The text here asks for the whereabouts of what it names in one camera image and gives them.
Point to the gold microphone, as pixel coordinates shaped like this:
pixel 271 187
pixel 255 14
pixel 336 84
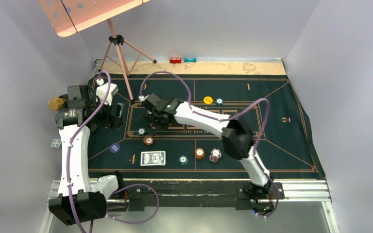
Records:
pixel 55 104

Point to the yellow big blind button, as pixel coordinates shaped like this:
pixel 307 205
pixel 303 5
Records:
pixel 208 100

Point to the grey lego brick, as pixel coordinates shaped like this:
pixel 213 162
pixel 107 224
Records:
pixel 56 143

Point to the orange yellow poker chip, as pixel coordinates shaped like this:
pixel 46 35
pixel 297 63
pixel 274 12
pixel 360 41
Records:
pixel 148 140

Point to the teal block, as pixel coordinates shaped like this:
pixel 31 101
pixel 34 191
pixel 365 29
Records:
pixel 190 59

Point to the blue white card deck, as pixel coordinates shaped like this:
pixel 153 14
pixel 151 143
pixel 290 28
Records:
pixel 153 158

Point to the aluminium rail frame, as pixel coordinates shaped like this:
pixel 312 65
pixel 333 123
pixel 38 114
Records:
pixel 297 190

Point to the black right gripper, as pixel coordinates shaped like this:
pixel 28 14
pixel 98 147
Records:
pixel 148 116

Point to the green blue poker chip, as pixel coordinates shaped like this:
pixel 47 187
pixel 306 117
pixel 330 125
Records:
pixel 141 131

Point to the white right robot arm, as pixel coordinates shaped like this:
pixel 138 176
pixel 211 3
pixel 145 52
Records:
pixel 234 131

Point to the green poker mat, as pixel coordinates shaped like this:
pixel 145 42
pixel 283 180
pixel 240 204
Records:
pixel 286 146

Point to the red block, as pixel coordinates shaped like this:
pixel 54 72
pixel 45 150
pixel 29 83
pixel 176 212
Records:
pixel 175 60

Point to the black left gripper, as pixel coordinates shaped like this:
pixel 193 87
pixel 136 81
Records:
pixel 110 121

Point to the pink music stand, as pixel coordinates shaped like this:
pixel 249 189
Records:
pixel 68 17

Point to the purple small blind button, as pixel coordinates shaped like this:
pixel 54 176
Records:
pixel 115 147

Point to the white left camera box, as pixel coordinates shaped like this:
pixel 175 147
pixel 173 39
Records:
pixel 105 92

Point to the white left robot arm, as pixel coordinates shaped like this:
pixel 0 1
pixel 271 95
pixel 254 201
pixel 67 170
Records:
pixel 80 112

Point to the orange yellow chip stack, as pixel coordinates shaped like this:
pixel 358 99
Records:
pixel 199 153

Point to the white pink chip stack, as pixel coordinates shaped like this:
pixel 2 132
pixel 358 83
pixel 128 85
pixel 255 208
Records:
pixel 215 155

